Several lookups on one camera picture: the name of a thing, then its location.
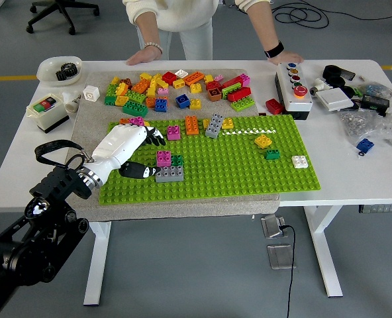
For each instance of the red two-by-two brick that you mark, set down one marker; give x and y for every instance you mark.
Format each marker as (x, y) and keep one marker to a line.
(169, 77)

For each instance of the person's left forearm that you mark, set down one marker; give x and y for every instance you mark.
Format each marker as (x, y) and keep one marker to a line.
(265, 23)

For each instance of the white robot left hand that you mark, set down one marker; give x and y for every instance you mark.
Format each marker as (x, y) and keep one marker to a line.
(116, 145)

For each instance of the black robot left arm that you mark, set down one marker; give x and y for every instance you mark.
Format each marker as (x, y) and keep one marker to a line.
(60, 185)

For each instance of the long lime brick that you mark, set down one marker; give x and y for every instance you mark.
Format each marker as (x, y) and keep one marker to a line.
(230, 89)

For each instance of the white flat switch plate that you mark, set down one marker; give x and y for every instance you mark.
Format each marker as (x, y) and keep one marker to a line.
(334, 99)

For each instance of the magenta two-by-two brick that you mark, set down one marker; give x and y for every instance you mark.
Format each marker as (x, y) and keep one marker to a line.
(137, 121)
(173, 132)
(164, 159)

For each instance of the orange two-by-four brick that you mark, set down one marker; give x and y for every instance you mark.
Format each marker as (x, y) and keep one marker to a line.
(140, 85)
(124, 121)
(191, 125)
(193, 78)

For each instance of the table height control panel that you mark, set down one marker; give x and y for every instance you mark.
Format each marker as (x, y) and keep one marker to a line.
(383, 208)

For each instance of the person's right hand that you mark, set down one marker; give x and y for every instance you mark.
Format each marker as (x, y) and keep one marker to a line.
(144, 57)

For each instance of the red two-by-four brick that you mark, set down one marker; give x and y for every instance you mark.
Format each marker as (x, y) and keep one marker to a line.
(239, 94)

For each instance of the white cube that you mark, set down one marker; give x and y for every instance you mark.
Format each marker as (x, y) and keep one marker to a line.
(91, 93)

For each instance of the grey-brown mat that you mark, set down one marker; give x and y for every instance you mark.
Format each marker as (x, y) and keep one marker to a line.
(182, 210)

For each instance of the white tube fitting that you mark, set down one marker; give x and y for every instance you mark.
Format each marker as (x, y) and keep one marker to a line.
(71, 102)

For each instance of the white table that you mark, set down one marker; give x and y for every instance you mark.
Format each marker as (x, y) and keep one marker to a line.
(348, 179)

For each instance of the small yellow brick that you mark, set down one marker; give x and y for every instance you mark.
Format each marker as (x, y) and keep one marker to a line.
(115, 80)
(209, 79)
(206, 123)

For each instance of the brown hollow brick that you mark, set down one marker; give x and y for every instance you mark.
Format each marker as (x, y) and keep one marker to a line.
(214, 95)

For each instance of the clear bags of screws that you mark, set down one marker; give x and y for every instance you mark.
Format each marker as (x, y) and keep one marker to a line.
(371, 126)

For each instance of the white two-by-two brick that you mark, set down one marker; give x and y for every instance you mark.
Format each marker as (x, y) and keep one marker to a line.
(299, 161)

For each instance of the push-button control box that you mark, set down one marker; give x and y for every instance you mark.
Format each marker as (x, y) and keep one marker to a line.
(293, 99)

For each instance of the small light pink brick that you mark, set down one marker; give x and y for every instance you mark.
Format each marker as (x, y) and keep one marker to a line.
(218, 78)

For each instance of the black wristwatch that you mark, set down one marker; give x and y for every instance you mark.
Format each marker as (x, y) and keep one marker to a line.
(274, 50)

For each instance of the white plug fitting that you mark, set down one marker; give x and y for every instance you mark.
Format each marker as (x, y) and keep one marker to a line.
(319, 86)

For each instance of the green studded baseplate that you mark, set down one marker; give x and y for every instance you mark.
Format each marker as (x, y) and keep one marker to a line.
(232, 172)

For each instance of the white red-green switch box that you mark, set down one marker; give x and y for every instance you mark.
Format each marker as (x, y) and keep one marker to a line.
(47, 111)

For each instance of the black gear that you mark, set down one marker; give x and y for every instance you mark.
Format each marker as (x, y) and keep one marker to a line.
(61, 75)
(69, 69)

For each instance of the metal floor plate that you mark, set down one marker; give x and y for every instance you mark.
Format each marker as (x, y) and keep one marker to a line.
(280, 256)

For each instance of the dark green two-by-two brick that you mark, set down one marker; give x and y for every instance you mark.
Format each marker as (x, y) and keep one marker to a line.
(110, 99)
(272, 154)

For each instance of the metal floor socket box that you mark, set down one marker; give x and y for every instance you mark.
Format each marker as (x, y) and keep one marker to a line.
(273, 226)

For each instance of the yellow two-by-two brick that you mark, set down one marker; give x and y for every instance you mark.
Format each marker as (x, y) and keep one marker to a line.
(196, 87)
(228, 124)
(195, 104)
(263, 140)

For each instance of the white bowl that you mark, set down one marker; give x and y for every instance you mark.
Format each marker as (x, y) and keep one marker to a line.
(48, 77)

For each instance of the dark green two-by-four brick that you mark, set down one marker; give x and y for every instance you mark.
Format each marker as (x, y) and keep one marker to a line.
(134, 108)

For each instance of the long yellow brick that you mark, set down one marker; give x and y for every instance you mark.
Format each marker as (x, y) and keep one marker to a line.
(152, 87)

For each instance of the grey two-by-four brick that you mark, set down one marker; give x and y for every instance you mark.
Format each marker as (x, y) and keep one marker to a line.
(215, 125)
(171, 174)

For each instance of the blue two-by-two brick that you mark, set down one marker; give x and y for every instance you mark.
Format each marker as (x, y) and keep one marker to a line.
(160, 105)
(365, 144)

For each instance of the black adapter box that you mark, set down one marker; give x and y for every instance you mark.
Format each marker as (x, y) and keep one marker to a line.
(375, 103)

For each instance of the blue hollow brick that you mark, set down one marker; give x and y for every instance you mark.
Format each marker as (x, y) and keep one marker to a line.
(182, 100)

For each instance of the lime two-by-four brick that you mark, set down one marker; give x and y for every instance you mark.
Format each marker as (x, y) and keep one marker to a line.
(242, 104)
(135, 96)

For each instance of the person's left hand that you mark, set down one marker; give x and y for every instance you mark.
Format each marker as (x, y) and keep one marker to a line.
(287, 58)

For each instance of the person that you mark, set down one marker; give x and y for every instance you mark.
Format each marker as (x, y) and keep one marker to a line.
(182, 13)

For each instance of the person's right forearm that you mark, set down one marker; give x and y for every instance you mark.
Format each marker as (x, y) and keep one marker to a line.
(148, 30)

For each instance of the long red brick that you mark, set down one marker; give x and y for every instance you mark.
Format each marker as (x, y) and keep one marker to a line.
(232, 81)

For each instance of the yellow-orange brick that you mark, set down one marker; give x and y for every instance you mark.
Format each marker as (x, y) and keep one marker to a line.
(121, 88)

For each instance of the black round part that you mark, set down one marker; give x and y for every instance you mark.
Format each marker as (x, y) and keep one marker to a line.
(348, 91)

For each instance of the black office chair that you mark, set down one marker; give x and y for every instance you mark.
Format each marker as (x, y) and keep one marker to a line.
(64, 6)

